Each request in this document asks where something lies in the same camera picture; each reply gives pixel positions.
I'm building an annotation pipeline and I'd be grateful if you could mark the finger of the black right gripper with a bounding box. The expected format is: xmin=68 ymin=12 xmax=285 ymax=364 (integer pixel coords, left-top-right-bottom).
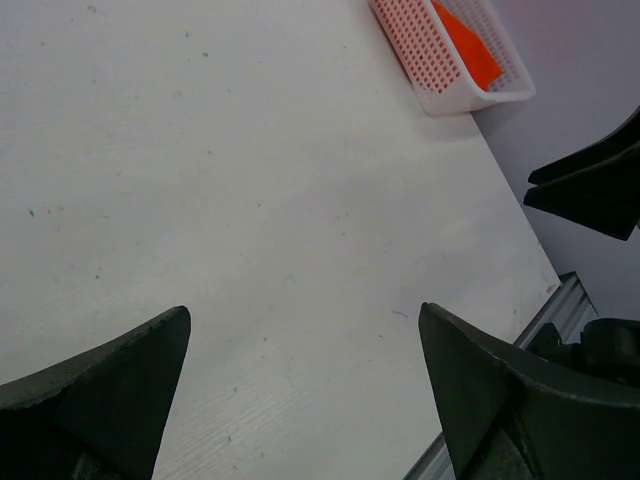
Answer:
xmin=524 ymin=172 xmax=639 ymax=241
xmin=528 ymin=108 xmax=639 ymax=184

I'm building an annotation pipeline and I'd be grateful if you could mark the orange t shirt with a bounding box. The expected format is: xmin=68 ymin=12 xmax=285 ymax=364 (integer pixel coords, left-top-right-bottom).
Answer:
xmin=432 ymin=1 xmax=503 ymax=91

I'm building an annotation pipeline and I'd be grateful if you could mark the aluminium mounting rail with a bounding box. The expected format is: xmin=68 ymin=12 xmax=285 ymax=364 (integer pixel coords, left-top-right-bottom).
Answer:
xmin=405 ymin=272 xmax=597 ymax=479

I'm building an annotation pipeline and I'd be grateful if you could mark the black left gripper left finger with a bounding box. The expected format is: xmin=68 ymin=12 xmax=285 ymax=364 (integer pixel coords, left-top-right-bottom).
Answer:
xmin=1 ymin=306 xmax=191 ymax=479

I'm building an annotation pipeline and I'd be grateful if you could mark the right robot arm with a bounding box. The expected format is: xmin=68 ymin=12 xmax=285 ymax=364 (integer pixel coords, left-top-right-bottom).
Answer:
xmin=524 ymin=111 xmax=639 ymax=388

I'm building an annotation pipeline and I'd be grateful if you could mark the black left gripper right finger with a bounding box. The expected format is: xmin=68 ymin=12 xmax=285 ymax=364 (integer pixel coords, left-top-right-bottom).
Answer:
xmin=418 ymin=303 xmax=639 ymax=479

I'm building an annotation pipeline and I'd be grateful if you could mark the white perforated plastic basket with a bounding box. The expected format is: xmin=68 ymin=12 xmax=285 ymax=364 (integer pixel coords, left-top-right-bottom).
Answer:
xmin=370 ymin=1 xmax=535 ymax=116

